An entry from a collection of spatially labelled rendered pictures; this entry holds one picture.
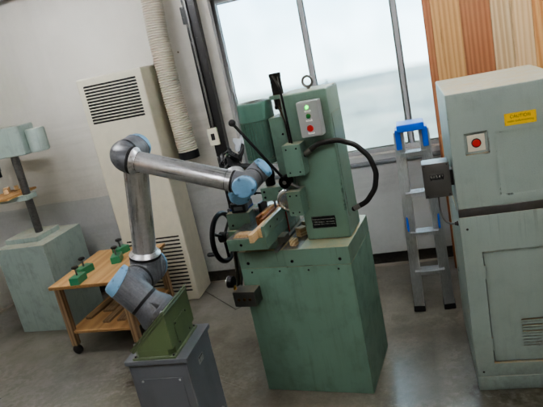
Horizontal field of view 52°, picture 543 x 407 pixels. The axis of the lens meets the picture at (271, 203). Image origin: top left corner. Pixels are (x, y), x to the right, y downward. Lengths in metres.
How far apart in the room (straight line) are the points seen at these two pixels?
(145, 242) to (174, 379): 0.63
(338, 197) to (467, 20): 1.72
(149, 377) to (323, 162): 1.25
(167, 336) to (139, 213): 0.56
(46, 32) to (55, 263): 1.77
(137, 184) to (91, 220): 2.42
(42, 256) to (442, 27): 3.23
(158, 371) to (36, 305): 2.27
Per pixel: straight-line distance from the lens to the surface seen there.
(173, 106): 4.14
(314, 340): 2.89
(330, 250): 2.63
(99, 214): 4.86
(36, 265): 4.55
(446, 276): 3.58
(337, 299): 2.73
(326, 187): 2.64
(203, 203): 4.44
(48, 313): 4.70
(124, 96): 4.16
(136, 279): 2.58
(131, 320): 3.83
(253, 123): 2.71
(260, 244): 2.64
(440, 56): 3.86
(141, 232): 2.61
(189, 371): 2.55
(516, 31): 3.96
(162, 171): 2.29
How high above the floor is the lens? 1.73
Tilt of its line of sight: 15 degrees down
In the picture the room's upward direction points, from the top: 12 degrees counter-clockwise
